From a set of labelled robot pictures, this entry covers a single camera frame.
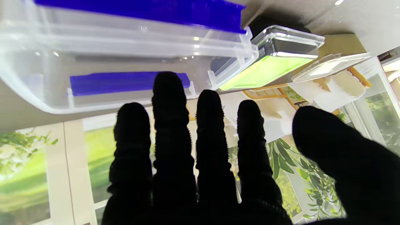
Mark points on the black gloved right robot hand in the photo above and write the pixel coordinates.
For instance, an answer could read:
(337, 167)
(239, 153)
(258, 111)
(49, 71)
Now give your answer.
(175, 175)

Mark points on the clear lid with green sticker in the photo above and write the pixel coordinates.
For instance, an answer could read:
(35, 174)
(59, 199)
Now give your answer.
(265, 70)

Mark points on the clear container with blue clips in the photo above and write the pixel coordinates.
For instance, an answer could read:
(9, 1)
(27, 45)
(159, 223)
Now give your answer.
(109, 47)

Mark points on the clear lid with white label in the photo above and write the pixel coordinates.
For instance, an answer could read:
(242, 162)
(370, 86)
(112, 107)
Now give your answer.
(331, 65)

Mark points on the brown kraft paper container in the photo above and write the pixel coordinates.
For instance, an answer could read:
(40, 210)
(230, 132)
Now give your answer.
(340, 43)

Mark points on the printed sunroom backdrop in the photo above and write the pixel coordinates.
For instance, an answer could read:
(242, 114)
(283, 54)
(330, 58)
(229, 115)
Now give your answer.
(62, 162)

